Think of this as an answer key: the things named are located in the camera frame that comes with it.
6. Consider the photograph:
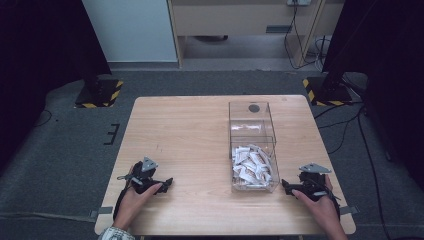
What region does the dark curtain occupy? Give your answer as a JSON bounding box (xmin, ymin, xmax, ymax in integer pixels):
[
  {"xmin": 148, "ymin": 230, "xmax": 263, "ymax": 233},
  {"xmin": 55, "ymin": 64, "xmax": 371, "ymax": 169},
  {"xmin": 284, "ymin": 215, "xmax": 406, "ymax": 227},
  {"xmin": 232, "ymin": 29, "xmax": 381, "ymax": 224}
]
[
  {"xmin": 0, "ymin": 0, "xmax": 112, "ymax": 174},
  {"xmin": 321, "ymin": 0, "xmax": 424, "ymax": 183}
]

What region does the striped black stand base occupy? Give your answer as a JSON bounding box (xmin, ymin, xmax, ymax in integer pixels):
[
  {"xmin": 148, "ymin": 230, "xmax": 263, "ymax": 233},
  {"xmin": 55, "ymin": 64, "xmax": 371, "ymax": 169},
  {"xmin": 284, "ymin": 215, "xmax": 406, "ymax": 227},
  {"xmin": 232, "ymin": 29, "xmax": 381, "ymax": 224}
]
[
  {"xmin": 74, "ymin": 78, "xmax": 125, "ymax": 109},
  {"xmin": 302, "ymin": 76, "xmax": 354, "ymax": 107}
]

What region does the clear plastic box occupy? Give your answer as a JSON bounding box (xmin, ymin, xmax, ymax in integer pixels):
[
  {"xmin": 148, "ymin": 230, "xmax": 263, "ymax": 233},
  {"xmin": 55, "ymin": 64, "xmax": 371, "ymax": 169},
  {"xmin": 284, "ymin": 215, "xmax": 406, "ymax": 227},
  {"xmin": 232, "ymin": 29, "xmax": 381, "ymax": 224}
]
[{"xmin": 228, "ymin": 100, "xmax": 281, "ymax": 194}]

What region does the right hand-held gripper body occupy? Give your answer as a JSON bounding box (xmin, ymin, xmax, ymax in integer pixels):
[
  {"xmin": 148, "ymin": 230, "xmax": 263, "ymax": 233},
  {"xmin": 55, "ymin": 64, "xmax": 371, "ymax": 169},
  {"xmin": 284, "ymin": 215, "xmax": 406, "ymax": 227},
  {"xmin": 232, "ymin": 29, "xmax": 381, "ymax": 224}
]
[{"xmin": 292, "ymin": 162, "xmax": 342, "ymax": 202}]

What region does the pile of white packets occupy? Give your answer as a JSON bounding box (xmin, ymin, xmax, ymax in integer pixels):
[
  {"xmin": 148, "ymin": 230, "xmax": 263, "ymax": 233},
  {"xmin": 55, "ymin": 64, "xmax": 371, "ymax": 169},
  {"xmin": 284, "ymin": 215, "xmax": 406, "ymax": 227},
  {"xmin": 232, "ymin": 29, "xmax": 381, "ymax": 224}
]
[{"xmin": 231, "ymin": 144, "xmax": 275, "ymax": 188}]

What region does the person's right hand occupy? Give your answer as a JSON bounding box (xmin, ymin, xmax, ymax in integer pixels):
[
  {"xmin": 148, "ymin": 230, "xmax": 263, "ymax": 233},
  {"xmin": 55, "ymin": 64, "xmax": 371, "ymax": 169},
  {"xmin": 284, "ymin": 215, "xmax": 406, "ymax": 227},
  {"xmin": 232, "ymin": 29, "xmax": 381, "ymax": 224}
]
[{"xmin": 291, "ymin": 175, "xmax": 342, "ymax": 231}]

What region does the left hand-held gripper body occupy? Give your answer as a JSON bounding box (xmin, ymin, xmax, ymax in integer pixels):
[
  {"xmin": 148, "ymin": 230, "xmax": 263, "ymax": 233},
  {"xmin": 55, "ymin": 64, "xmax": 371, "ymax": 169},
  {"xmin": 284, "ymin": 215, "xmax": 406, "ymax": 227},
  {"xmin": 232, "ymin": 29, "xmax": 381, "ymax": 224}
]
[{"xmin": 117, "ymin": 156, "xmax": 168, "ymax": 195}]

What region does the person's left hand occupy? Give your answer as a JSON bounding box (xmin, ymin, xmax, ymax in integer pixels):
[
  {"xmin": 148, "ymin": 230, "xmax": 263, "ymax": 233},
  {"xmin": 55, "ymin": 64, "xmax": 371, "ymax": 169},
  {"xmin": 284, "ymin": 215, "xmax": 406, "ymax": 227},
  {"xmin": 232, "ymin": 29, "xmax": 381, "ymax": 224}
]
[{"xmin": 113, "ymin": 182, "xmax": 164, "ymax": 232}]

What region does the thin black floor cable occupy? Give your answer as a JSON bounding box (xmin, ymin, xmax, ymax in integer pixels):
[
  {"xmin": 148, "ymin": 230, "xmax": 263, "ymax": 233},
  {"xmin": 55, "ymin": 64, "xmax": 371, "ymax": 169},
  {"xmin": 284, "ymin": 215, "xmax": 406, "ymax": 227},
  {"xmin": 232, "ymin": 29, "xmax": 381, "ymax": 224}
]
[{"xmin": 34, "ymin": 109, "xmax": 54, "ymax": 128}]

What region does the beige wooden desk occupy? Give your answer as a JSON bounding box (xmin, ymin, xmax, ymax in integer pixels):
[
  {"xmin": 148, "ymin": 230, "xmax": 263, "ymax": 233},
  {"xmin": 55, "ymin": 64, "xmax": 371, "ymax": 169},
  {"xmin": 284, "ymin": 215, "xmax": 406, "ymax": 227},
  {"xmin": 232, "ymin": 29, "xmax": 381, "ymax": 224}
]
[{"xmin": 166, "ymin": 0, "xmax": 346, "ymax": 69}]

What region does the white cabinet panel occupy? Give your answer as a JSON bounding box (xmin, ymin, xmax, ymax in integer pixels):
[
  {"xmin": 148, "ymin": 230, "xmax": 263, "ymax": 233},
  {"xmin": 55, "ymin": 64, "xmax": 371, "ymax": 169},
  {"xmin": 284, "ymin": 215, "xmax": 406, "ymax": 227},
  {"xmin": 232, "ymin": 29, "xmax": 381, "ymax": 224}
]
[{"xmin": 81, "ymin": 0, "xmax": 178, "ymax": 63}]

